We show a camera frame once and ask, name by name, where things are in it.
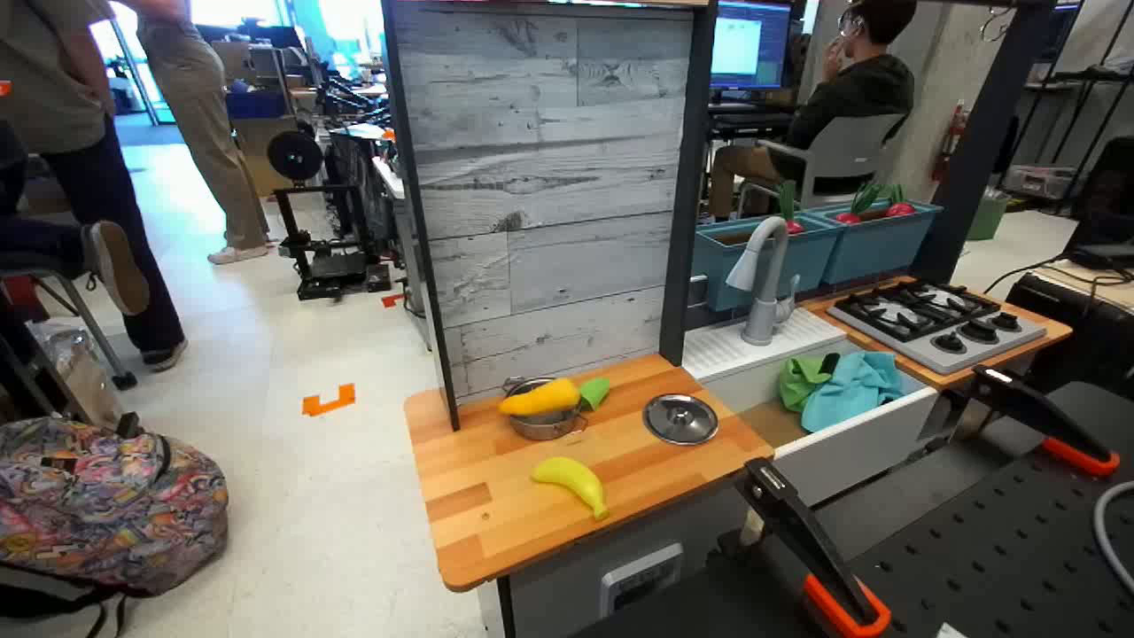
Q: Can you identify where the yellow carrot plush toy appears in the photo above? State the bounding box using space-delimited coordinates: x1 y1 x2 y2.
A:
497 371 616 420

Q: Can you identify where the yellow banana toy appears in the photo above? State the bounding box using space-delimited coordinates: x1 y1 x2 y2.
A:
529 455 608 520

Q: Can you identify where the wooden counter top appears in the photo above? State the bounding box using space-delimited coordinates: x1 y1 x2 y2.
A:
400 351 776 594

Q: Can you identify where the grey toy faucet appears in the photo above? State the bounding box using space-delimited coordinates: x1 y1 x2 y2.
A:
724 211 802 351

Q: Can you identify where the red radish toy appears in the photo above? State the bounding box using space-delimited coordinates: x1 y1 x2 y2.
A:
772 176 808 238
840 179 921 225

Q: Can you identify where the white toy sink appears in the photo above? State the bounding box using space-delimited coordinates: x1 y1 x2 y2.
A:
679 308 948 511

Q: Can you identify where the grey toy stove top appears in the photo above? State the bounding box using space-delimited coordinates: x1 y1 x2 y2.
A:
824 277 1050 377

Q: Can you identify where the wooden stove counter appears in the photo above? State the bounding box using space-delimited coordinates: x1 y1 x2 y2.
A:
805 277 1076 393

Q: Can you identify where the small metal bowl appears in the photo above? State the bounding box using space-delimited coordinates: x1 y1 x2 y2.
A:
508 400 588 448

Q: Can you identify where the grey wood-look back panel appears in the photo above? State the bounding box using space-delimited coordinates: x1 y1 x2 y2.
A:
393 0 700 404

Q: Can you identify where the small dark bowl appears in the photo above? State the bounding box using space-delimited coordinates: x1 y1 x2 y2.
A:
641 389 724 448

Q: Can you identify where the green cloth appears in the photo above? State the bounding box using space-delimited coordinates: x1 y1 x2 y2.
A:
772 351 836 418

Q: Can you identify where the black machine on floor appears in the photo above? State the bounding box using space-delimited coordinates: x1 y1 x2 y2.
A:
262 119 393 301

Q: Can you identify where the teal planter box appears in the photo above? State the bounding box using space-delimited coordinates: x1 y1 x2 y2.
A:
822 203 945 290
690 211 843 319

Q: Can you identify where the grey drawer cabinet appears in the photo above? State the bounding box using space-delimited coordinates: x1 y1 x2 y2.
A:
499 488 759 638

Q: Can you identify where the teal cloth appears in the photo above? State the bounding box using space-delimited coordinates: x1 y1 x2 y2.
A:
796 346 909 436

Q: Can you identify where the computer monitor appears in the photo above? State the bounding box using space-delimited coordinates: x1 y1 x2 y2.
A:
707 0 792 99

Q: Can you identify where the white plastic chair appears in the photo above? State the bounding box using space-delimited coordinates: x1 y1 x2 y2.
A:
759 109 909 205

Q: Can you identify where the seated person dark sweater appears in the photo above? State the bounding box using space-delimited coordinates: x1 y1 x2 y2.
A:
704 0 921 223

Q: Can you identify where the person in khaki trousers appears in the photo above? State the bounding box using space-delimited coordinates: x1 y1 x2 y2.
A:
120 0 277 269

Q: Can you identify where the seated person's leg with shoe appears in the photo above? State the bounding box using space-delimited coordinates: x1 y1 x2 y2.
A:
0 117 151 319

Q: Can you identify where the black pegboard table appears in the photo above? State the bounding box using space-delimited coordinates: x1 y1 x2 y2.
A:
564 377 1134 638

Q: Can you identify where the colourful patterned backpack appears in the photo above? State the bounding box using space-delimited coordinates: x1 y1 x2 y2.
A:
0 412 229 600

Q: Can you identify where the person in dark trousers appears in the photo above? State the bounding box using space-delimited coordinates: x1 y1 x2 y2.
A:
0 0 191 377

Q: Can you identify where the black frame post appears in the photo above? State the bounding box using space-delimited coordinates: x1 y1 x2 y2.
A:
380 0 463 432
655 0 719 370

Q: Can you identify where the black clamp orange handle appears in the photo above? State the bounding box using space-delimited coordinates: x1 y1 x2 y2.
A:
730 458 896 638
968 365 1127 482

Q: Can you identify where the grey cable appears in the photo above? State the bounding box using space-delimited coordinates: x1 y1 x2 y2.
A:
1091 475 1134 594

